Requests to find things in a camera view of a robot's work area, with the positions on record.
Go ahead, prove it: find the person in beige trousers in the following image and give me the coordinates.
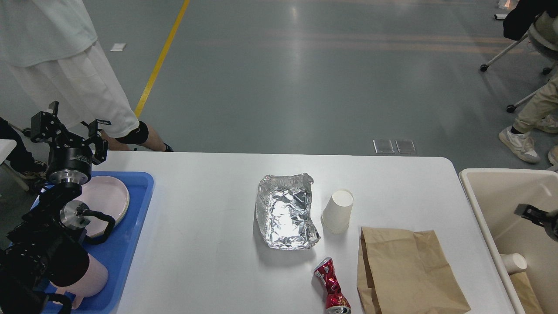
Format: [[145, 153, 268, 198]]
[[498, 74, 558, 164]]

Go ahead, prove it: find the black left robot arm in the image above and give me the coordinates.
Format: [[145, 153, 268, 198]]
[[1, 101, 116, 314]]

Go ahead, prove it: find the white cup inside bin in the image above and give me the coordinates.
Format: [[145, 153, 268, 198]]
[[500, 253, 528, 276]]

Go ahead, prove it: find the person in white shorts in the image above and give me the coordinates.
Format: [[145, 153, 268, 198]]
[[0, 0, 173, 152]]

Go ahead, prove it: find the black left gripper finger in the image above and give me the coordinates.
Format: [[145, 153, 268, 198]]
[[82, 120, 108, 165], [30, 101, 72, 148]]

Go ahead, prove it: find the pink mug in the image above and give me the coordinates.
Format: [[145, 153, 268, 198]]
[[50, 254, 108, 310]]

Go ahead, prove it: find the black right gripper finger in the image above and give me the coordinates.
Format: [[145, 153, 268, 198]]
[[514, 204, 550, 227]]

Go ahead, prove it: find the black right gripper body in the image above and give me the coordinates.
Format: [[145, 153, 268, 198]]
[[545, 209, 558, 240]]

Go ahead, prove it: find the white office chair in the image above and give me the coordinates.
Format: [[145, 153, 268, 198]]
[[480, 0, 557, 113]]

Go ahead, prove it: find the beige plastic bin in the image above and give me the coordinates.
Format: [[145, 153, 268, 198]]
[[459, 168, 558, 314]]

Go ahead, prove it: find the aluminium foil tray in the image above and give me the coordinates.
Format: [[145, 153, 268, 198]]
[[255, 173, 320, 251]]

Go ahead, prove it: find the black and white sneaker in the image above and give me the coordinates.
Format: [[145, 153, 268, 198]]
[[0, 118, 48, 179]]

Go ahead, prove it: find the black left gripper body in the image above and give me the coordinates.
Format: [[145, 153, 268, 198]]
[[46, 146, 92, 184]]

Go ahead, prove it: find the pink plate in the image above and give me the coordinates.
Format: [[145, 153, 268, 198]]
[[76, 176, 130, 226]]

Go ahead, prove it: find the brown paper bag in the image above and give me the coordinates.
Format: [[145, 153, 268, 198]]
[[357, 227, 470, 314]]

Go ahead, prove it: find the white paper cup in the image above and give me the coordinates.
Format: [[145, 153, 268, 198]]
[[321, 189, 354, 234]]

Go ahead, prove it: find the crushed red soda can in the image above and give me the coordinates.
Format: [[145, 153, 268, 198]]
[[313, 257, 351, 314]]

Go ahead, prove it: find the clear plastic piece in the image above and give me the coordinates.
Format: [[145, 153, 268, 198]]
[[373, 139, 395, 154], [396, 139, 417, 154]]

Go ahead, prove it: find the blue plastic tray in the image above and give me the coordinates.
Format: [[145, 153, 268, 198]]
[[31, 171, 154, 313]]

